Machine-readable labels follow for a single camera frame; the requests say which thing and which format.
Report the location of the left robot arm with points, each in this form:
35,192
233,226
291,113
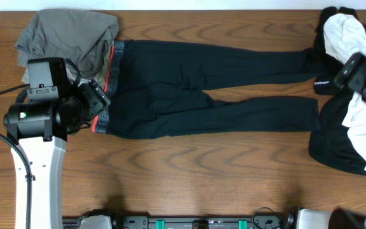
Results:
38,131

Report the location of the black leggings with red waistband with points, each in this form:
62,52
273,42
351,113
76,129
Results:
160,88

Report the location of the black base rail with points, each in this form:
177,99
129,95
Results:
143,222

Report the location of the black and white shirt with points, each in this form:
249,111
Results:
339,35

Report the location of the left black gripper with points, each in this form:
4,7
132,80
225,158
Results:
95,95

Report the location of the folded grey-brown trousers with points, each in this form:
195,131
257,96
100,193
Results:
79,35

